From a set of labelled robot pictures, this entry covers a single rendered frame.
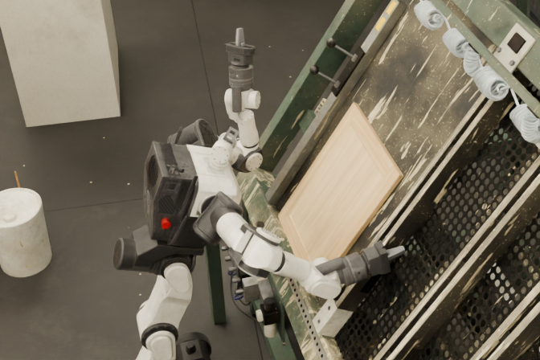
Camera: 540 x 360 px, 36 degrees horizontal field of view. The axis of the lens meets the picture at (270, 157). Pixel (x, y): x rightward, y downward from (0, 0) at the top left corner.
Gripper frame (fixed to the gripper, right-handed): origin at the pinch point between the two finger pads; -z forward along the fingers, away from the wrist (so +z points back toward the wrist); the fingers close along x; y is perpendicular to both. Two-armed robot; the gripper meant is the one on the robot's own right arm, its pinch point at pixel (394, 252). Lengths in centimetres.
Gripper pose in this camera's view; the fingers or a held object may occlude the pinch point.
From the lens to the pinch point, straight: 260.1
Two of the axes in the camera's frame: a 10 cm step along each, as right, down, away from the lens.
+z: -9.4, 3.5, -0.6
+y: -2.7, -5.9, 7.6
